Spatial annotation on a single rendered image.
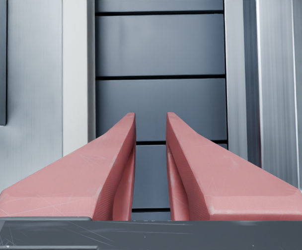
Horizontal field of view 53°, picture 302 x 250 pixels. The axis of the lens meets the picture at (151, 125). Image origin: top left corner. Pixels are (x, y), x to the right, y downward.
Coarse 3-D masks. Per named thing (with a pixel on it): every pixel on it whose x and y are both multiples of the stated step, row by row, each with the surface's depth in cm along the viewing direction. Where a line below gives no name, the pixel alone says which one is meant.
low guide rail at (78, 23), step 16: (64, 0) 14; (80, 0) 14; (64, 16) 14; (80, 16) 14; (64, 32) 14; (80, 32) 14; (64, 48) 14; (80, 48) 14; (64, 64) 14; (80, 64) 14; (64, 80) 14; (80, 80) 14; (64, 96) 14; (80, 96) 14; (64, 112) 14; (80, 112) 14; (64, 128) 14; (80, 128) 14; (64, 144) 14; (80, 144) 14
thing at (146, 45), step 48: (96, 0) 18; (144, 0) 18; (192, 0) 18; (96, 48) 18; (144, 48) 18; (192, 48) 18; (96, 96) 18; (144, 96) 18; (192, 96) 18; (144, 144) 18; (144, 192) 17
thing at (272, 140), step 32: (256, 0) 9; (288, 0) 9; (256, 32) 9; (288, 32) 9; (256, 64) 9; (288, 64) 9; (256, 96) 9; (288, 96) 9; (256, 128) 10; (288, 128) 9; (256, 160) 10; (288, 160) 9
